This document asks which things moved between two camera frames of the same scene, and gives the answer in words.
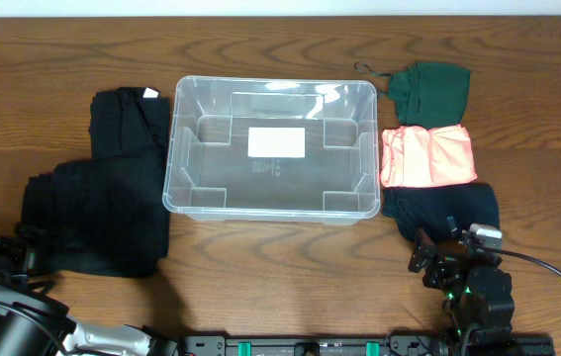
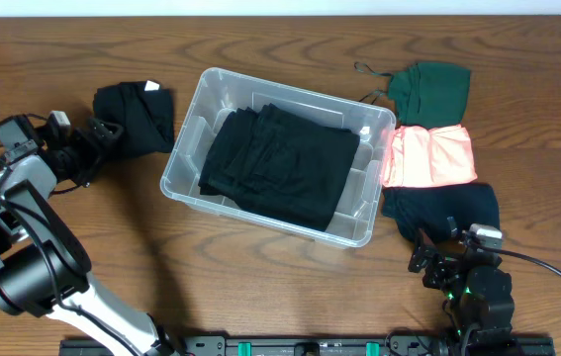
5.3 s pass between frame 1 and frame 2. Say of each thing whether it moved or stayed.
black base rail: stayed
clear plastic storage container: moved
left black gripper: moved
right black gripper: stayed
